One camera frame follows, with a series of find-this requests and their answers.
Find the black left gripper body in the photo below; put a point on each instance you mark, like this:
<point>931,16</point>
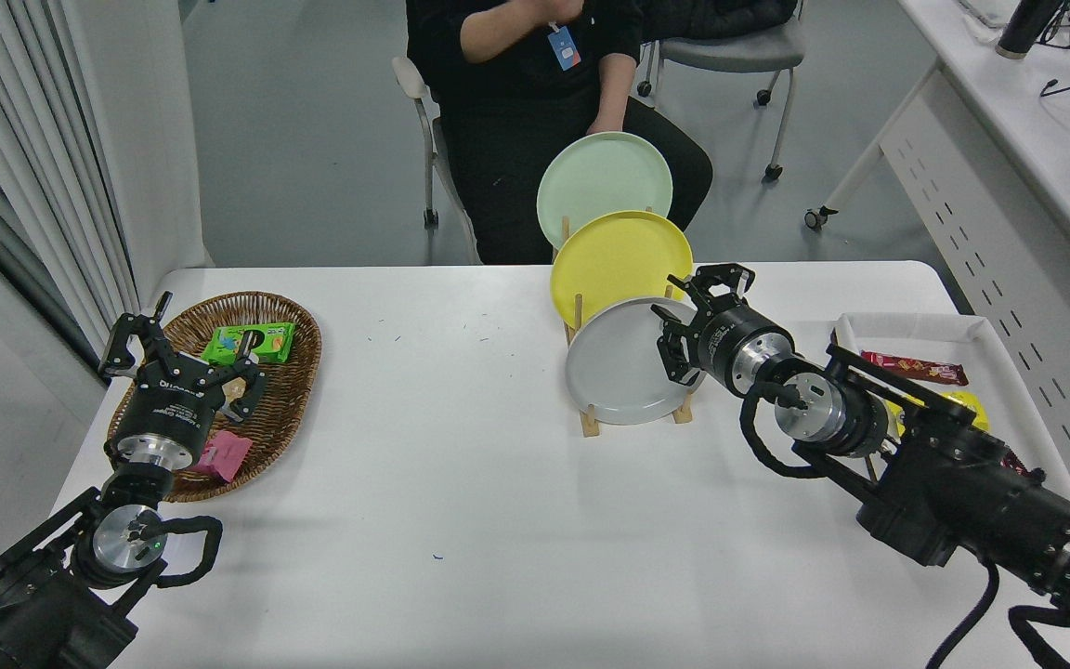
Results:
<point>168,404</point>

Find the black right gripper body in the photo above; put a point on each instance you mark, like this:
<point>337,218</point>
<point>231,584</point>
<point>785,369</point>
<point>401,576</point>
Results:
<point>723,348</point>

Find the grey plate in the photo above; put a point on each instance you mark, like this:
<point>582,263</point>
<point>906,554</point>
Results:
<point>609,372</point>

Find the person's right forearm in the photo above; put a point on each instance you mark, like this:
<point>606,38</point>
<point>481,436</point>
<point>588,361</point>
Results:
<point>493,32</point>

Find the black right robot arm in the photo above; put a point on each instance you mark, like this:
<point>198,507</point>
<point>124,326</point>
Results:
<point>962,483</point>

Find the person's left forearm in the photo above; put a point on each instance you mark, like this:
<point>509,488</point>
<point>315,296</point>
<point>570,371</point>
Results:
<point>617,85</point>

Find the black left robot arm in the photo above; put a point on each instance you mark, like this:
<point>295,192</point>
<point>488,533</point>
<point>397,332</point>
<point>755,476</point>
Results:
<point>33,613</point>

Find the yellow plate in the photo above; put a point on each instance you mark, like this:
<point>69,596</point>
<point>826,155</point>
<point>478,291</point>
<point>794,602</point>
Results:
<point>619,260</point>

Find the wooden plate rack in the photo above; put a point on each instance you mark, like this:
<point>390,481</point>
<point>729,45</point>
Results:
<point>589,426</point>

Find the pale green plate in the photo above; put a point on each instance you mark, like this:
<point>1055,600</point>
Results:
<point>600,177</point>

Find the person's left hand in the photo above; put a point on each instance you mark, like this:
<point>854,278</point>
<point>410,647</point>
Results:
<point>606,124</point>

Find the person's right hand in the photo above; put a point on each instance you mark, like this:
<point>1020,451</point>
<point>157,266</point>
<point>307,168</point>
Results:
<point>549,7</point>

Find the tan snack packet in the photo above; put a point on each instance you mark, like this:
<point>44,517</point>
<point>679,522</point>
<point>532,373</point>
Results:
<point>238,388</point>

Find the brown wicker basket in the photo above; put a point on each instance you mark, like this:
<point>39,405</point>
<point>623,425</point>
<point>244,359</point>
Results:
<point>284,400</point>

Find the green snack packet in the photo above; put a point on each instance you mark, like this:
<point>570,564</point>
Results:
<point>219,348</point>

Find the pink snack packet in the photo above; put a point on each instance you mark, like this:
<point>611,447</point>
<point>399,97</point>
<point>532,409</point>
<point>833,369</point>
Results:
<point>224,455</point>

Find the white tray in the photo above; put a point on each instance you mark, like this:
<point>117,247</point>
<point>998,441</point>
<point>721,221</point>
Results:
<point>916,334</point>

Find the red snack bar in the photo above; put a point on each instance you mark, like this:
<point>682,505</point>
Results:
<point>925,369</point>

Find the grey chair with casters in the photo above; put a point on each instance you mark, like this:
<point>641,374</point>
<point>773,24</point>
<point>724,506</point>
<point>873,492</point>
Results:
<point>730,51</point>

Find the yellow snack packet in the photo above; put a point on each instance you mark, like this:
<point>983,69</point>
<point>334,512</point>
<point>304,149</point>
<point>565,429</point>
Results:
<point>967,404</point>

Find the black jacket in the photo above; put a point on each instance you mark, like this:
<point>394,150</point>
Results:
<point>721,14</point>

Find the person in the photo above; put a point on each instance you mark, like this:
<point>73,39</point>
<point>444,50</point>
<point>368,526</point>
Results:
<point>498,102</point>

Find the white desk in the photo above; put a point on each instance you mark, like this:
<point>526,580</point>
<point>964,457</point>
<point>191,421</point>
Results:
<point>1027,121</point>

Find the black bottle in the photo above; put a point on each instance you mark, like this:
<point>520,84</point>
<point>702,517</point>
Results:
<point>1023,23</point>

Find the black eyeglasses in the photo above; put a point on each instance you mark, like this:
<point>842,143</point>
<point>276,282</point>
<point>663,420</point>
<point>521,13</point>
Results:
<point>1062,35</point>

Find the white frame chair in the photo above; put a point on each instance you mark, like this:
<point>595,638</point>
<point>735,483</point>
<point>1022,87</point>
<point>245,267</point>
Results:
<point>410,79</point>

